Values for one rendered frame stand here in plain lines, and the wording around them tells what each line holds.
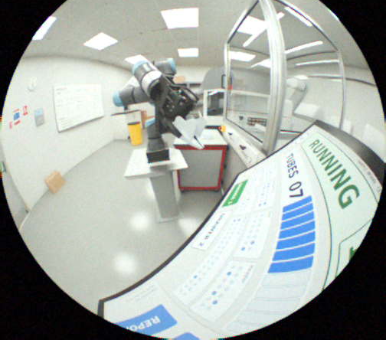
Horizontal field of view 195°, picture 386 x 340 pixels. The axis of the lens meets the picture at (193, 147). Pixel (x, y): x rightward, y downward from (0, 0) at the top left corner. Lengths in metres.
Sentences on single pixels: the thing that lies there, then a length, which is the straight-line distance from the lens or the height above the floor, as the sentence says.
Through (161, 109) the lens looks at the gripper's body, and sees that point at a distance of 0.29.
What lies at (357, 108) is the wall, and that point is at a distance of 3.68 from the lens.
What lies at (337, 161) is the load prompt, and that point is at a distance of 0.18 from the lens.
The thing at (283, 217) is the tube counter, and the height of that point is 1.10.
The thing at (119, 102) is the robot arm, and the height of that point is 1.22.
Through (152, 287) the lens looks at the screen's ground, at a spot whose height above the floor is 1.00.
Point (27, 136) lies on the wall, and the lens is 3.09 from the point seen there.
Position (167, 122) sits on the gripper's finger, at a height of 1.15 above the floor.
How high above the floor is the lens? 1.20
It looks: 24 degrees down
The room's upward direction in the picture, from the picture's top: straight up
